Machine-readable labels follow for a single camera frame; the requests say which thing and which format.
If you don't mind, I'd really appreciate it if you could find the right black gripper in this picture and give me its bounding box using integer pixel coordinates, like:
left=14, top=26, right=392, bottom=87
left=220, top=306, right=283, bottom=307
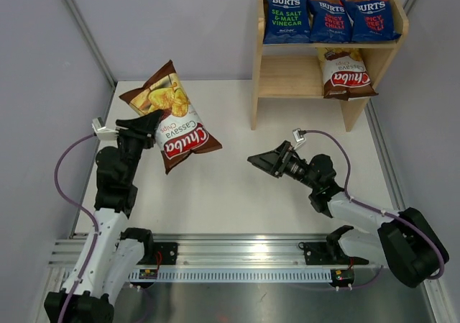
left=249, top=140, right=319, bottom=191

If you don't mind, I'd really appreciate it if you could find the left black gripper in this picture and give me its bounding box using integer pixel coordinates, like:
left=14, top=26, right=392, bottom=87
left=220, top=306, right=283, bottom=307
left=114, top=109, right=162, bottom=184

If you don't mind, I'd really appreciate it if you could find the large Chuba cassava chips bag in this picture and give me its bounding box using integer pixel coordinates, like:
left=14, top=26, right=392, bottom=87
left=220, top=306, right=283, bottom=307
left=318, top=47, right=378, bottom=101

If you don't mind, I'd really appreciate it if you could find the blue Burts sea salt bag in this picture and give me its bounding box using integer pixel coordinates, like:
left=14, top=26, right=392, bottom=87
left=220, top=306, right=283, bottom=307
left=263, top=0, right=311, bottom=45

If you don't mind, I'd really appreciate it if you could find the blue Burts chilli bag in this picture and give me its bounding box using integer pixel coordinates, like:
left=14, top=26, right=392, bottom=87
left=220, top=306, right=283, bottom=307
left=308, top=0, right=352, bottom=43
left=341, top=0, right=400, bottom=42

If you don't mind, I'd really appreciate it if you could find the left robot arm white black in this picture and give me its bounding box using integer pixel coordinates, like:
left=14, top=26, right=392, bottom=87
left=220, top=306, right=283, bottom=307
left=44, top=110, right=164, bottom=322

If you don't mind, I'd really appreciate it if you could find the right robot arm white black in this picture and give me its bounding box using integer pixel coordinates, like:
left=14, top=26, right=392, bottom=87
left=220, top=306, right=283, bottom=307
left=247, top=141, right=449, bottom=288

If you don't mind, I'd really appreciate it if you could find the wooden two-tier shelf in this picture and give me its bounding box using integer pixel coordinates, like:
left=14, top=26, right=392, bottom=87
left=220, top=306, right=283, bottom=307
left=251, top=0, right=409, bottom=129

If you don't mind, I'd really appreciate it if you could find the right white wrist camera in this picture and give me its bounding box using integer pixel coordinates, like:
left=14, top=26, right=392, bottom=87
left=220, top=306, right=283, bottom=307
left=293, top=128, right=306, bottom=151

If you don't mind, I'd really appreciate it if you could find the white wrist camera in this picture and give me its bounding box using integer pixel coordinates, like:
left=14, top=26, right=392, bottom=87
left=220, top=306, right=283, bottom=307
left=293, top=128, right=306, bottom=151
left=91, top=117, right=118, bottom=141

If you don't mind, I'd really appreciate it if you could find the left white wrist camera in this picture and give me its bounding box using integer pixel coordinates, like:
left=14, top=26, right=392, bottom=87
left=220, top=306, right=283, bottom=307
left=91, top=117, right=118, bottom=141

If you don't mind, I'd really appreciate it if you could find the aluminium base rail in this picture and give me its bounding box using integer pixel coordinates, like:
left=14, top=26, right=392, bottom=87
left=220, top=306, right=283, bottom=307
left=48, top=233, right=439, bottom=284

